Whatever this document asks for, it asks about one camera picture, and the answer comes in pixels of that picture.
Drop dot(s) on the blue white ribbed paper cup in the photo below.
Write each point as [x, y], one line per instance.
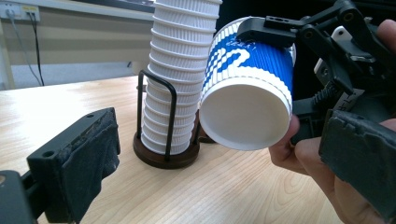
[249, 115]

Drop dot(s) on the white wall socket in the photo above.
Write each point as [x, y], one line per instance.
[20, 11]

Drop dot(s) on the stack of white ribbed cups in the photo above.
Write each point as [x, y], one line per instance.
[180, 62]

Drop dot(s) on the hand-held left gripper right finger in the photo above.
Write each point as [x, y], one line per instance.
[361, 152]

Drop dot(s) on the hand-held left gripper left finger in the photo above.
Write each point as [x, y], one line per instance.
[74, 168]

